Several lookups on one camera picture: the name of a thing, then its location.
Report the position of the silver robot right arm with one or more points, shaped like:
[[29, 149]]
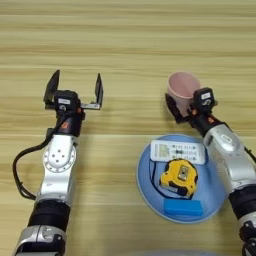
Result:
[[233, 163]]

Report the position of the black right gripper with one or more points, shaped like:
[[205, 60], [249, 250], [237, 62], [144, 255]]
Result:
[[203, 121]]

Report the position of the blue rectangular block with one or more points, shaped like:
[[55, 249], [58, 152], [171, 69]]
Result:
[[183, 207]]

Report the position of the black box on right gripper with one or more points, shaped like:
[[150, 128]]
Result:
[[204, 98]]

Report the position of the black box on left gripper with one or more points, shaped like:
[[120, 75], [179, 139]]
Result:
[[66, 100]]

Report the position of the white remote control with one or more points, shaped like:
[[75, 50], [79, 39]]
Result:
[[176, 151]]

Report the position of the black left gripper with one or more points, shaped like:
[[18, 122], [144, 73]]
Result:
[[71, 125]]

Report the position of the yellow black tape measure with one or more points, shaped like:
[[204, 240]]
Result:
[[175, 176]]

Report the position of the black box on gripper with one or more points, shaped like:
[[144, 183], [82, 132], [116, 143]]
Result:
[[66, 100], [204, 98]]

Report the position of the blue round plate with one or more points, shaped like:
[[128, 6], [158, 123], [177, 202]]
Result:
[[146, 186]]

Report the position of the pink plastic cup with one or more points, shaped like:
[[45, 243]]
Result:
[[183, 88]]

